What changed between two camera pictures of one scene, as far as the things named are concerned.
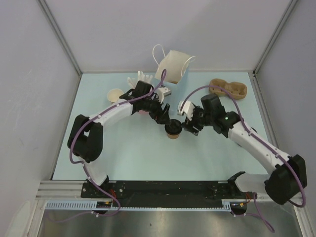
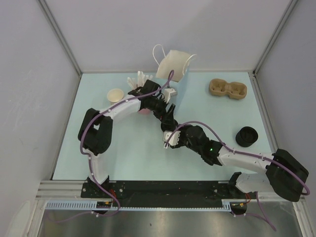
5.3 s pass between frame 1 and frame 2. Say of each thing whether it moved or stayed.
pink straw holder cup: stayed
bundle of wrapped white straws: stayed
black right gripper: moved
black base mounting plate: stayed
